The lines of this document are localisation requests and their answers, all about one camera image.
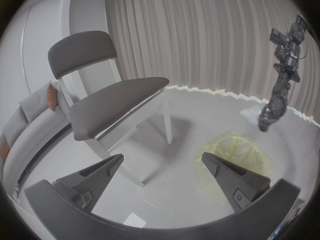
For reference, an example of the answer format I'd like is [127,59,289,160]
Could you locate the grey sofa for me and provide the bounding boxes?
[1,80,73,204]

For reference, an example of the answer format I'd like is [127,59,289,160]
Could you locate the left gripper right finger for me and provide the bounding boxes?
[202,152,272,209]

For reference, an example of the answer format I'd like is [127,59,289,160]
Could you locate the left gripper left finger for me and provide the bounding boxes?
[55,153,124,209]

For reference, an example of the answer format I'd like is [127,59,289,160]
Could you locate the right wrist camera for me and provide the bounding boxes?
[274,46,288,62]

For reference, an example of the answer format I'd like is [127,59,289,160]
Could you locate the yellow plastic bag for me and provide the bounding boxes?
[194,131,275,207]

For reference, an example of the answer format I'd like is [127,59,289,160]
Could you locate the white trash bin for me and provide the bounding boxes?
[195,134,274,206]

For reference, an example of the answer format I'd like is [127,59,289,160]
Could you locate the dark grey white-legged chair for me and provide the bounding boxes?
[47,30,173,188]

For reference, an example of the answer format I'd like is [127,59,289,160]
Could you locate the pale beige curtain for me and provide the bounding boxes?
[105,0,320,127]

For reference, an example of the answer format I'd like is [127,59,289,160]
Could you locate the orange cushion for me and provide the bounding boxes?
[46,83,58,112]
[0,135,11,159]

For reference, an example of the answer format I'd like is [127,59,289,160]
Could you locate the black plastic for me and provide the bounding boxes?
[257,83,292,134]

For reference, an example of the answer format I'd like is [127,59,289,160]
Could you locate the grey cushion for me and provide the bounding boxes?
[2,106,28,147]
[19,80,52,122]

